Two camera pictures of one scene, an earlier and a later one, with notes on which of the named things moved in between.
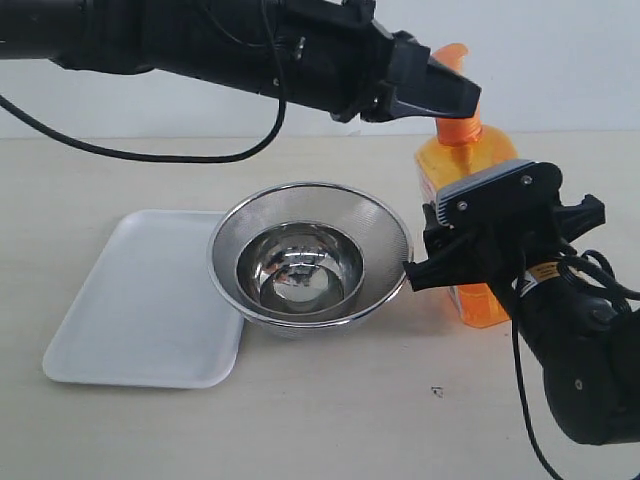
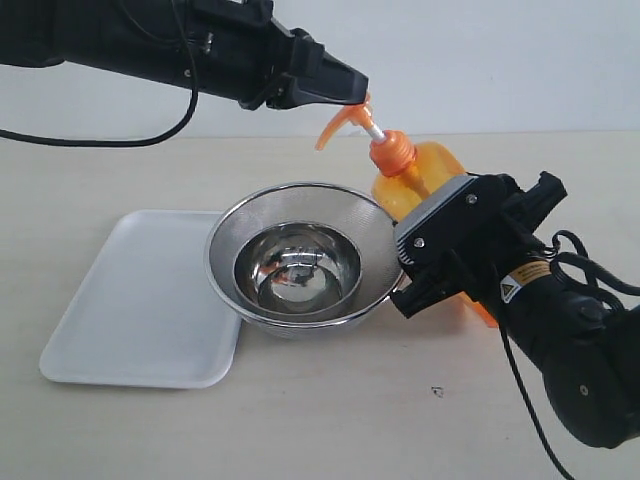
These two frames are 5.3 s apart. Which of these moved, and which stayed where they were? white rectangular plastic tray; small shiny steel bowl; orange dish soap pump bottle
Moved: orange dish soap pump bottle
Stayed: white rectangular plastic tray; small shiny steel bowl
